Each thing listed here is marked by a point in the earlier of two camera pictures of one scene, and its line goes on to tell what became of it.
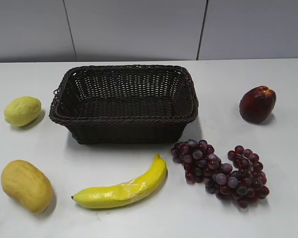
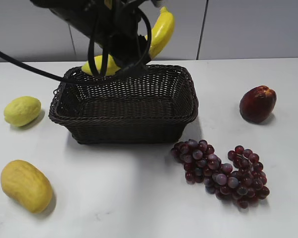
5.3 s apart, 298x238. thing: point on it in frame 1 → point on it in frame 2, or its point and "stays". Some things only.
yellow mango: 28,184 stays
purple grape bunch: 244,185 stays
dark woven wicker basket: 105,104 stays
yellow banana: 119,194 → 160,33
